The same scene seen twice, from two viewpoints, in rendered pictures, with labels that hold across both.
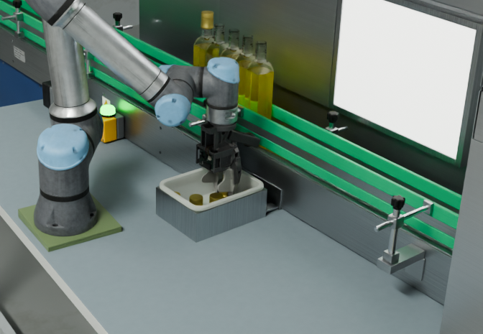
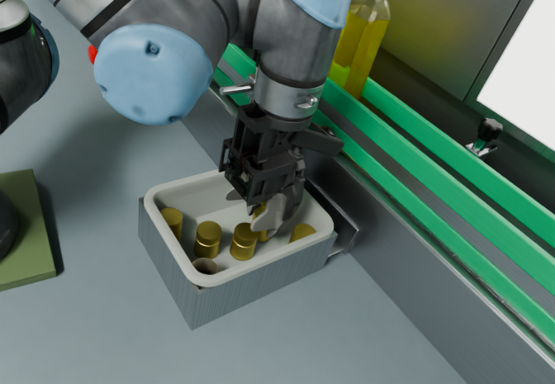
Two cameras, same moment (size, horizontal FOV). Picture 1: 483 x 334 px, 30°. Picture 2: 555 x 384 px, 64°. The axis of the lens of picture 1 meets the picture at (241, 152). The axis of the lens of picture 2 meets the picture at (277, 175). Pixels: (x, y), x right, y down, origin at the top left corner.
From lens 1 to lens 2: 168 cm
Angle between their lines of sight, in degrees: 14
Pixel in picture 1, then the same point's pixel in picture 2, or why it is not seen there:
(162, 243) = (123, 324)
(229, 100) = (314, 67)
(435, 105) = not seen: outside the picture
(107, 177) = (88, 138)
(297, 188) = (391, 243)
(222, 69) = not seen: outside the picture
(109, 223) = (33, 259)
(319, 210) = (427, 300)
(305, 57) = (443, 5)
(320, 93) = (453, 74)
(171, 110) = (142, 80)
